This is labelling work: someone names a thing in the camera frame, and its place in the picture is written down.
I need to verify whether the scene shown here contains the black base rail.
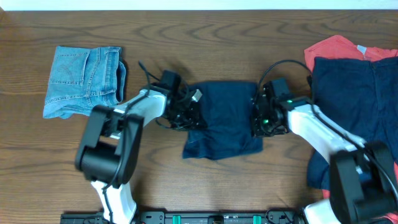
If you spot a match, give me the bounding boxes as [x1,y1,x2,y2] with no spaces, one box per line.
[59,208,307,224]

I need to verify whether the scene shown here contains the folded light blue jeans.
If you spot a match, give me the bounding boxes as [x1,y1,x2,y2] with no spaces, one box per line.
[43,46,127,119]

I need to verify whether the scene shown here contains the right black cable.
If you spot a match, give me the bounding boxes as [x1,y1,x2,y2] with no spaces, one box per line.
[254,59,398,206]

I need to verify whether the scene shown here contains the navy blue shorts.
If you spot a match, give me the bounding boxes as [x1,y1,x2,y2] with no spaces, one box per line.
[182,81,263,160]

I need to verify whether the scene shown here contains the navy shorts in pile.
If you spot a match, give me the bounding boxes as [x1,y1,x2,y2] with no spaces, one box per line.
[307,56,398,190]

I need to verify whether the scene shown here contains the left black cable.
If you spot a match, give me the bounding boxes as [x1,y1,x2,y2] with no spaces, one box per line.
[101,60,162,224]

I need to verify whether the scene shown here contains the black cable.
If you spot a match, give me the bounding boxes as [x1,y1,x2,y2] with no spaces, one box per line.
[101,60,162,224]
[254,59,398,206]

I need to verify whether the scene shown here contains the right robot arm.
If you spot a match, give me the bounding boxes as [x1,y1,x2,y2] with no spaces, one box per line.
[251,82,397,223]

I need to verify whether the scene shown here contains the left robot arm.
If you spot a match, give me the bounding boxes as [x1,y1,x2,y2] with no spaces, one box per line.
[75,83,206,223]

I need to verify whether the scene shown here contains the red t-shirt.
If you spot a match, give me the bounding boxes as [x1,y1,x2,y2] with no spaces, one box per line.
[303,34,398,224]

